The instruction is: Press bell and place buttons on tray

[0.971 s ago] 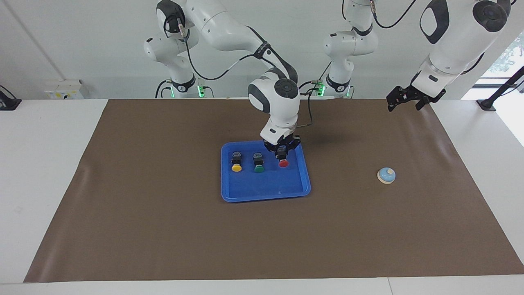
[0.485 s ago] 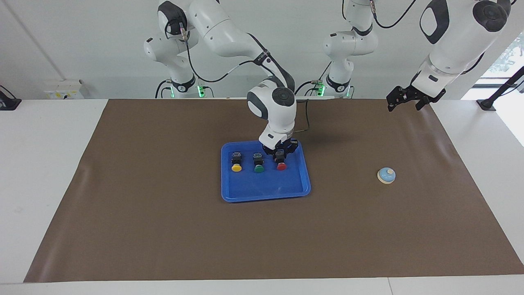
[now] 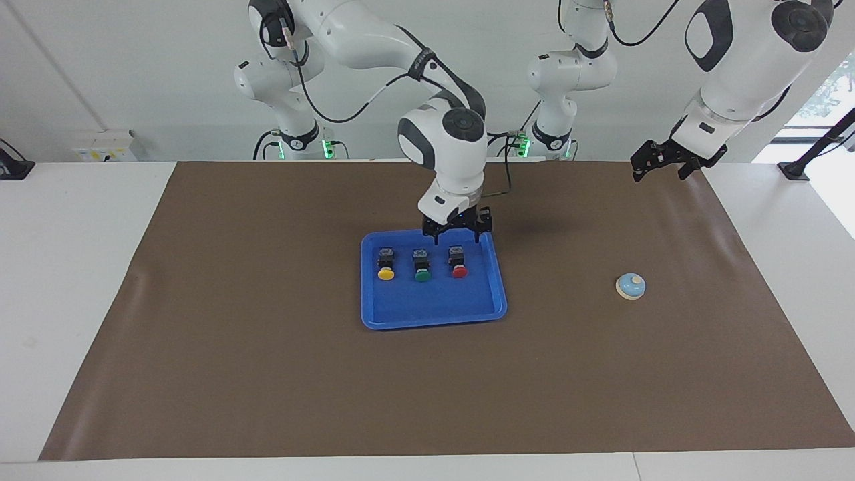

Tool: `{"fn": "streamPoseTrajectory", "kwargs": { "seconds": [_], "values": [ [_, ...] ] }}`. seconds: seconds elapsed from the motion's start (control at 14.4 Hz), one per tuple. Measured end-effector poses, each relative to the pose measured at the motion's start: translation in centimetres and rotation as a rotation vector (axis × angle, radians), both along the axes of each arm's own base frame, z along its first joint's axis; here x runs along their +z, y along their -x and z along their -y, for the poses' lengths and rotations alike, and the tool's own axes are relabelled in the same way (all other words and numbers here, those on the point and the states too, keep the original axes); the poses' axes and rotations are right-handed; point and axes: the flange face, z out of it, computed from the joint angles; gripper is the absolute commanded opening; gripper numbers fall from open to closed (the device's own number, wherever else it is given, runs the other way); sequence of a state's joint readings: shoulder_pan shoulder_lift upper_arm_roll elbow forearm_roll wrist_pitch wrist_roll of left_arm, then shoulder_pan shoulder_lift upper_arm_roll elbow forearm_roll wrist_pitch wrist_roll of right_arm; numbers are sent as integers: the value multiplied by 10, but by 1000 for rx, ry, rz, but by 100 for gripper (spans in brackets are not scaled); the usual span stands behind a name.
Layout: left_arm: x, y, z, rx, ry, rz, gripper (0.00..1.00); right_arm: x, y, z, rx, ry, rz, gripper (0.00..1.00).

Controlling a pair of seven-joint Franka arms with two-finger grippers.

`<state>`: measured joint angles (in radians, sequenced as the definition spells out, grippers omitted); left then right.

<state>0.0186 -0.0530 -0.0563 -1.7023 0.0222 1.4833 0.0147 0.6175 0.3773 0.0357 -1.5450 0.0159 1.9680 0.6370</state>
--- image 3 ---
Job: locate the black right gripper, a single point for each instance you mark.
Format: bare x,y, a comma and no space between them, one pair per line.
464,220

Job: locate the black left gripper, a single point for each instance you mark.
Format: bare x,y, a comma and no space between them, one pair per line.
668,152

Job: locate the red push button switch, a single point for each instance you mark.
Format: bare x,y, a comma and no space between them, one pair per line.
459,267

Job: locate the green push button switch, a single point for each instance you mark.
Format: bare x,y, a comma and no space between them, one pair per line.
422,270

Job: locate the yellow push button switch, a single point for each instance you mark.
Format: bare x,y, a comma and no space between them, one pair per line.
385,267

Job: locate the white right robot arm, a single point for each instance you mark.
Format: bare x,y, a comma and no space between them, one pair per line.
447,147

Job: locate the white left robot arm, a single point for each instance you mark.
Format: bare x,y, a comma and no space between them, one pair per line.
741,80

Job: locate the blue plastic tray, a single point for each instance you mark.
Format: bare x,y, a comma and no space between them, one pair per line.
434,304

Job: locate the light blue service bell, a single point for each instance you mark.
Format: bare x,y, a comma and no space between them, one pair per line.
630,286

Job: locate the black clamp stand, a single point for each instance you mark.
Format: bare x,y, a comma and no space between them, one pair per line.
811,153

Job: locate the brown table mat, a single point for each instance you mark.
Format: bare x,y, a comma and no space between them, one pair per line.
427,387

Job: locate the white wall outlet box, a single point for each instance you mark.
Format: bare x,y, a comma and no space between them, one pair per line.
103,147

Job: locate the black table mount bracket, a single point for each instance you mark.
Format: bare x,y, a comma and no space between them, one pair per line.
13,167

